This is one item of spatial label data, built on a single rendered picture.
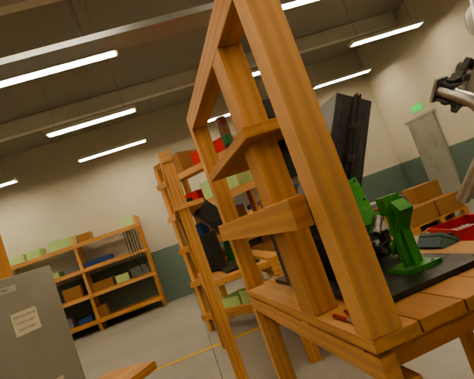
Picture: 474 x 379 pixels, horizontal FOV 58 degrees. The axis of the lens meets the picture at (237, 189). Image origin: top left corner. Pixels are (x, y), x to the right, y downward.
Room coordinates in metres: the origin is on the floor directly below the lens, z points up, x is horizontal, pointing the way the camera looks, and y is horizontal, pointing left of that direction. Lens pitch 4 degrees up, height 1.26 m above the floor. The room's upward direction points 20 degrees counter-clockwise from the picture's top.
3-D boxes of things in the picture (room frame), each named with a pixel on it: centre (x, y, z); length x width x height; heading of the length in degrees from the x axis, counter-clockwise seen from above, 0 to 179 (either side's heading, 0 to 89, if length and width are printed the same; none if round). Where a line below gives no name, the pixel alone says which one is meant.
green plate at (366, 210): (1.81, -0.43, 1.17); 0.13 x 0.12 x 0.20; 13
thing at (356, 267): (1.80, -0.06, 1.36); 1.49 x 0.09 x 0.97; 13
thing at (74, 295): (9.81, 4.03, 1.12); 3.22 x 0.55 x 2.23; 100
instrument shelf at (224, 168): (1.81, -0.10, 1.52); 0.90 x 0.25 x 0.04; 13
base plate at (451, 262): (1.87, -0.36, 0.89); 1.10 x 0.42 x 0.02; 13
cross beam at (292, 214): (1.78, 0.00, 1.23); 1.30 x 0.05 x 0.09; 13
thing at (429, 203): (7.94, -3.09, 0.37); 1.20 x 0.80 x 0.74; 108
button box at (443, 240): (1.75, -0.69, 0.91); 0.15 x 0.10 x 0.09; 13
